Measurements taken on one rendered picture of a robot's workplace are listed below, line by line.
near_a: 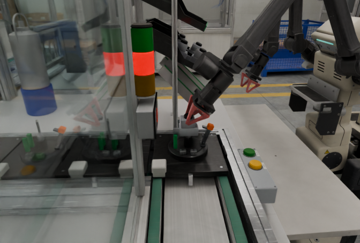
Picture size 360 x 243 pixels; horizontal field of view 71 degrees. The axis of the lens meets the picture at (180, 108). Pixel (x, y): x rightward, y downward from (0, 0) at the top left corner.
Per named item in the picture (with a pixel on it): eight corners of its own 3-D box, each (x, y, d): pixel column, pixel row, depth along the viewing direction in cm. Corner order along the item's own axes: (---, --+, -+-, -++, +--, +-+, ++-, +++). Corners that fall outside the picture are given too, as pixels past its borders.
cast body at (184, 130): (196, 129, 89) (197, 111, 86) (198, 136, 85) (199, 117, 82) (173, 130, 88) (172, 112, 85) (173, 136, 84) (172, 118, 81)
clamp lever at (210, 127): (204, 142, 89) (213, 123, 86) (205, 144, 88) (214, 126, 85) (195, 138, 89) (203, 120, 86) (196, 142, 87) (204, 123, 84)
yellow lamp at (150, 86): (156, 89, 62) (155, 69, 60) (155, 96, 57) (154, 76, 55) (135, 89, 62) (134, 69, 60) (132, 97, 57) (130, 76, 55)
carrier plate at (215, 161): (215, 136, 101) (216, 132, 101) (228, 176, 80) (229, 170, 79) (155, 138, 101) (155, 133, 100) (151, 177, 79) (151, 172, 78)
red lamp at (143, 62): (155, 69, 60) (154, 48, 58) (154, 75, 55) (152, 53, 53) (134, 69, 60) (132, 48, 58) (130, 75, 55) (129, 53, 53)
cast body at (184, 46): (184, 58, 106) (192, 42, 103) (184, 60, 102) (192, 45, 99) (166, 49, 105) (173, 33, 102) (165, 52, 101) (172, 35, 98)
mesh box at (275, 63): (298, 63, 582) (307, 19, 542) (322, 74, 503) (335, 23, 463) (246, 65, 569) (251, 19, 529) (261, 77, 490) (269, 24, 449)
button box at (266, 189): (253, 161, 95) (255, 147, 92) (275, 203, 76) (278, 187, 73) (235, 161, 95) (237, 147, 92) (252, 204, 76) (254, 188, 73)
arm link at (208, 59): (250, 58, 75) (236, 59, 84) (222, 34, 72) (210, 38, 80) (227, 91, 75) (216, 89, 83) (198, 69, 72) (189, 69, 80)
